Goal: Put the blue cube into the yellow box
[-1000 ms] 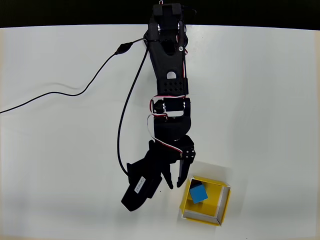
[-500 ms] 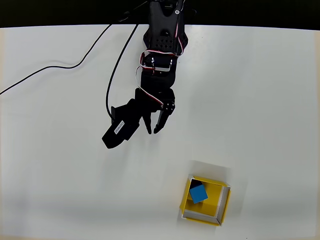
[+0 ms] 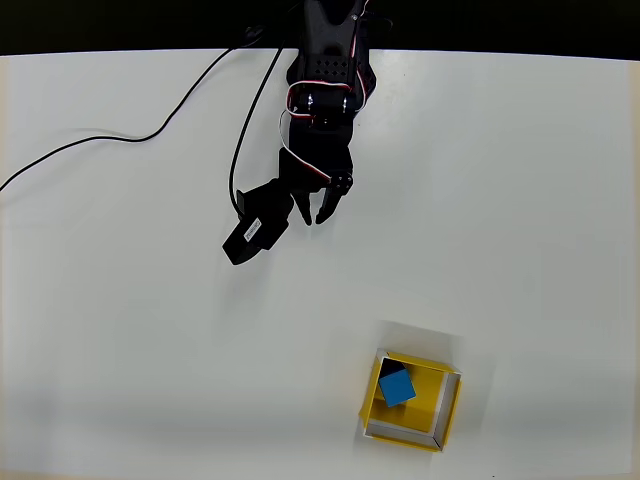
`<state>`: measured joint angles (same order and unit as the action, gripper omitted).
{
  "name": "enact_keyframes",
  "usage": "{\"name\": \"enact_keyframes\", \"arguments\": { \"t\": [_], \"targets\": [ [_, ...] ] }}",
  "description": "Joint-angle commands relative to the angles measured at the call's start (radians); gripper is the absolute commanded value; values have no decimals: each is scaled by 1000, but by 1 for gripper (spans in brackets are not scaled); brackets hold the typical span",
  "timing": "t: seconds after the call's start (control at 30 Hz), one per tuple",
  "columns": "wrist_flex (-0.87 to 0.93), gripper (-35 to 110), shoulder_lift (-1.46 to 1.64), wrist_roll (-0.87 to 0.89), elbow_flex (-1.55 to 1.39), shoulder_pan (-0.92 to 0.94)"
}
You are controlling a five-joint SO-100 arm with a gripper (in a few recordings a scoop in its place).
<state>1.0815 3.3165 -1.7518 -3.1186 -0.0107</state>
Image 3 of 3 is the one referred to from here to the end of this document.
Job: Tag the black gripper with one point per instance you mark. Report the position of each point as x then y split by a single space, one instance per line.
306 186

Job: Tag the blue cube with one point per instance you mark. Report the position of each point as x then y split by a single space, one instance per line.
397 389

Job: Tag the yellow open box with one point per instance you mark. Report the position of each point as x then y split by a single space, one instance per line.
425 405

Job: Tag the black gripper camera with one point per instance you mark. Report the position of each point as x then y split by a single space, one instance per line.
257 227

